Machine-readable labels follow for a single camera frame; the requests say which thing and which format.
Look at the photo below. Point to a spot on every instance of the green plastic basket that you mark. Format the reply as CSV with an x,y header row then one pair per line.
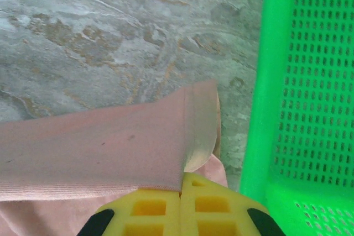
x,y
271,109

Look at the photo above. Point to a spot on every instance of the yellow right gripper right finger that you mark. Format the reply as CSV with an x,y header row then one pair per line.
x,y
188,219

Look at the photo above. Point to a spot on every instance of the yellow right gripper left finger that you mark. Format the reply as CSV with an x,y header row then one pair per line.
x,y
174,219

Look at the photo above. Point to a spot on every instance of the pink t-shirt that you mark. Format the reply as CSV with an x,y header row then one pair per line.
x,y
96,147

